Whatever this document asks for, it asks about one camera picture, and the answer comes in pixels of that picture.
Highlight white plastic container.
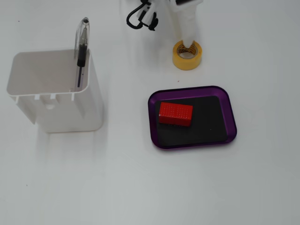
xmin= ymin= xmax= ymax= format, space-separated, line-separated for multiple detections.
xmin=6 ymin=48 xmax=104 ymax=134

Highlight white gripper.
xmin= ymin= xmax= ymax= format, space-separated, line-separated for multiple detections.
xmin=172 ymin=0 xmax=204 ymax=48

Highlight black tray mat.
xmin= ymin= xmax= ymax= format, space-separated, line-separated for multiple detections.
xmin=156 ymin=95 xmax=228 ymax=147

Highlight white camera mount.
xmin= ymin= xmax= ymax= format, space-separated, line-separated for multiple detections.
xmin=135 ymin=0 xmax=158 ymax=26

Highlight black cable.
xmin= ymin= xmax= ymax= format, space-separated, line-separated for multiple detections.
xmin=126 ymin=0 xmax=153 ymax=30

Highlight clear ballpoint pen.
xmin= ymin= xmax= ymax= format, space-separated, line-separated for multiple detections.
xmin=74 ymin=16 xmax=91 ymax=93

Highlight red perforated block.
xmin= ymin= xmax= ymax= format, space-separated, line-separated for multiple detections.
xmin=158 ymin=102 xmax=194 ymax=127

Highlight small black camera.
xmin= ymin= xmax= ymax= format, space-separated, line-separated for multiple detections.
xmin=148 ymin=13 xmax=160 ymax=32

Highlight yellow masking tape roll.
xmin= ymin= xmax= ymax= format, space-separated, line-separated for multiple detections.
xmin=172 ymin=40 xmax=203 ymax=71

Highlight purple metal tray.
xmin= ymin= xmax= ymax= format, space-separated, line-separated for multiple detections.
xmin=147 ymin=85 xmax=238 ymax=150

